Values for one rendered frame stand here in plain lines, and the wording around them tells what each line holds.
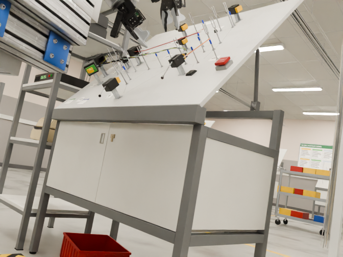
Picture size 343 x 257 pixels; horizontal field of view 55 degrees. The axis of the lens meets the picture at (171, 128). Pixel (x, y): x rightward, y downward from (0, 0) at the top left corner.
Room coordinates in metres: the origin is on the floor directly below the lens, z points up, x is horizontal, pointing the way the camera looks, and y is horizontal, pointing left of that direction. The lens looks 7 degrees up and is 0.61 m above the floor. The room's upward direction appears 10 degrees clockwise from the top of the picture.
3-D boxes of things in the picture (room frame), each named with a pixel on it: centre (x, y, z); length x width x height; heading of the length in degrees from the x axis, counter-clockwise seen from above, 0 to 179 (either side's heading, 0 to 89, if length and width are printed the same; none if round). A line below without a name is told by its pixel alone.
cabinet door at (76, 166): (1.83, 0.48, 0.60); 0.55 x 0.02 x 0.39; 44
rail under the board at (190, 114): (1.62, 0.31, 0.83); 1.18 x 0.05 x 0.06; 44
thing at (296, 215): (6.00, -2.52, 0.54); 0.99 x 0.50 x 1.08; 52
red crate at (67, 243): (1.99, 0.32, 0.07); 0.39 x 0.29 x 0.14; 29
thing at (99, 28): (2.32, 0.77, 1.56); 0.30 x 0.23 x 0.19; 135
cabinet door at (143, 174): (1.43, 0.11, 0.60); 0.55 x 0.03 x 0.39; 44
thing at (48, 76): (2.35, 0.80, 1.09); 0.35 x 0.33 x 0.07; 44
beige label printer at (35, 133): (2.31, 0.77, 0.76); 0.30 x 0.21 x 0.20; 137
